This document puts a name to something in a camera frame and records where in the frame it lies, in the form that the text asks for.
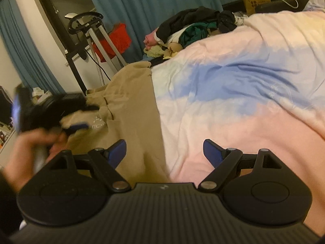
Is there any white pillow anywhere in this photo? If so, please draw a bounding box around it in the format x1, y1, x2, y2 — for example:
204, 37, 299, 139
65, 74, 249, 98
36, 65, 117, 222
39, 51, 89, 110
303, 0, 325, 13

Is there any pale yellow cloth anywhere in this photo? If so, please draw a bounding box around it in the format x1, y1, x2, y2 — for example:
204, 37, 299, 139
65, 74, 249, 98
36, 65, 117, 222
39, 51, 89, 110
144, 44, 166, 58

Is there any white cable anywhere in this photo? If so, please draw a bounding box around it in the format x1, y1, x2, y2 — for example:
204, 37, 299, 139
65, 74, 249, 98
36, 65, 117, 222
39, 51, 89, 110
279, 0, 299, 9

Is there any white garment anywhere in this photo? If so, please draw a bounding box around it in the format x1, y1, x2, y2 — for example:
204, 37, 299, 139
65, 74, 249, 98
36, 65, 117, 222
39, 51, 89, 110
155, 27, 195, 47

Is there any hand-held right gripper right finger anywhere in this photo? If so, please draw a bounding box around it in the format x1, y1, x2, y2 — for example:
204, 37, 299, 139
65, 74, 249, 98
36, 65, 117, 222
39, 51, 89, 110
198, 139, 284, 190

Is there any pink cloth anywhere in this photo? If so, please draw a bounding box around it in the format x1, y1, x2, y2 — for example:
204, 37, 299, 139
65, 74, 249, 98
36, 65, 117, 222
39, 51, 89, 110
143, 30, 160, 48

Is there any blue curtain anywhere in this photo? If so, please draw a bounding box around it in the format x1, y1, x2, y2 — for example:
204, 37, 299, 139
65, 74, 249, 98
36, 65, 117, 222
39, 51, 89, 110
82, 0, 243, 64
0, 0, 66, 95

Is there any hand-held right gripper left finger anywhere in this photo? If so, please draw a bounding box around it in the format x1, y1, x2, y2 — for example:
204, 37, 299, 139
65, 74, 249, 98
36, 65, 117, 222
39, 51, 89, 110
48, 139, 131, 192

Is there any tan garment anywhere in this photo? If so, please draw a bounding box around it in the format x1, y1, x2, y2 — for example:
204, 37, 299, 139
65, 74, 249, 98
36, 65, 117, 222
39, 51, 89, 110
60, 61, 171, 186

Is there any green garment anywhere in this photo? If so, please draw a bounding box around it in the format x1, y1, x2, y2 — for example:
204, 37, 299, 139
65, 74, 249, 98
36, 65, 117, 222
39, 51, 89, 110
178, 22, 219, 48

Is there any white patterned cloth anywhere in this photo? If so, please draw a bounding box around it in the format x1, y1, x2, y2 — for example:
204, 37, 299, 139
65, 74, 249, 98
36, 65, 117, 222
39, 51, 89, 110
234, 11, 251, 26

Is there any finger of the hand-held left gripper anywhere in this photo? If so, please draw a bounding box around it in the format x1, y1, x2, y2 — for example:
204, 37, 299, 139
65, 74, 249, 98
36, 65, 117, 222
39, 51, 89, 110
77, 99, 100, 113
62, 123, 89, 136

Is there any beige garment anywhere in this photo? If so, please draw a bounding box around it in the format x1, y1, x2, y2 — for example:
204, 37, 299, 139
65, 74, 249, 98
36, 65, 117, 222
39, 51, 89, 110
164, 41, 184, 57

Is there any pastel tie-dye blanket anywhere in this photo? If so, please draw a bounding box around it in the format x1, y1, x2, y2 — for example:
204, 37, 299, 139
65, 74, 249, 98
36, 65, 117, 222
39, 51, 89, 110
150, 10, 325, 235

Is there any person's left hand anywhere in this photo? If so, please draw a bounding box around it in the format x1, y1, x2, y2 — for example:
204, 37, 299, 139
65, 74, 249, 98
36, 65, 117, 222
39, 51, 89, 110
2, 128, 69, 192

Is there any cluttered shelf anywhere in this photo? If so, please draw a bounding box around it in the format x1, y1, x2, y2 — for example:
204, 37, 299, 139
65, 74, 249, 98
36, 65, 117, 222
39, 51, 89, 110
0, 86, 16, 155

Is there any black speckled garment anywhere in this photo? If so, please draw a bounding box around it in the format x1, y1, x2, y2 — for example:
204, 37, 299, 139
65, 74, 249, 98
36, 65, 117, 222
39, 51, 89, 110
217, 10, 238, 34

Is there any brown paper bag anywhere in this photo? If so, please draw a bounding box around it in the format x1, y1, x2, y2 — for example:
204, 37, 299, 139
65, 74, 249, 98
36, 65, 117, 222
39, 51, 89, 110
240, 0, 271, 16

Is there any red bag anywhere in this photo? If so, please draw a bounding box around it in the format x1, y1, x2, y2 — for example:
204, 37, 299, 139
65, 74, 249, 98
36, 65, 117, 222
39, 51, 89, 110
91, 23, 132, 63

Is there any exercise machine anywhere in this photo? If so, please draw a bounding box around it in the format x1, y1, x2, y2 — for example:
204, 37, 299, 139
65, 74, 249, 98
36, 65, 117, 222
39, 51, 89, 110
64, 11, 127, 95

